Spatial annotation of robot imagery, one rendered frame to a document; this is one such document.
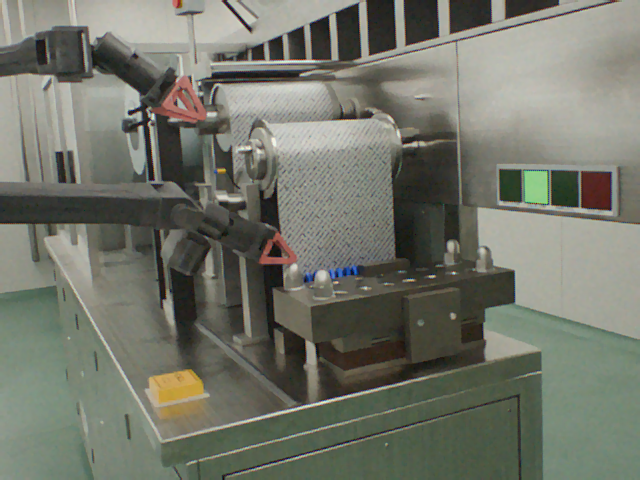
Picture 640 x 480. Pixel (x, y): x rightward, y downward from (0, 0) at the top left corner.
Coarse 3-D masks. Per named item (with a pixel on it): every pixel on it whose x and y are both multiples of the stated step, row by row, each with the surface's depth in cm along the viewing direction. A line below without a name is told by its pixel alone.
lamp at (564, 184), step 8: (552, 176) 104; (560, 176) 102; (568, 176) 101; (576, 176) 100; (552, 184) 104; (560, 184) 103; (568, 184) 101; (576, 184) 100; (552, 192) 104; (560, 192) 103; (568, 192) 101; (576, 192) 100; (552, 200) 104; (560, 200) 103; (568, 200) 102; (576, 200) 100
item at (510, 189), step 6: (504, 174) 114; (510, 174) 112; (516, 174) 111; (504, 180) 114; (510, 180) 113; (516, 180) 111; (504, 186) 114; (510, 186) 113; (516, 186) 111; (504, 192) 114; (510, 192) 113; (516, 192) 112; (504, 198) 115; (510, 198) 113; (516, 198) 112
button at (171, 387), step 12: (180, 372) 109; (192, 372) 109; (156, 384) 105; (168, 384) 104; (180, 384) 104; (192, 384) 104; (156, 396) 103; (168, 396) 103; (180, 396) 104; (192, 396) 104
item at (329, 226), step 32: (288, 192) 122; (320, 192) 125; (352, 192) 127; (384, 192) 130; (288, 224) 123; (320, 224) 125; (352, 224) 128; (384, 224) 131; (288, 256) 123; (320, 256) 126; (352, 256) 129; (384, 256) 132
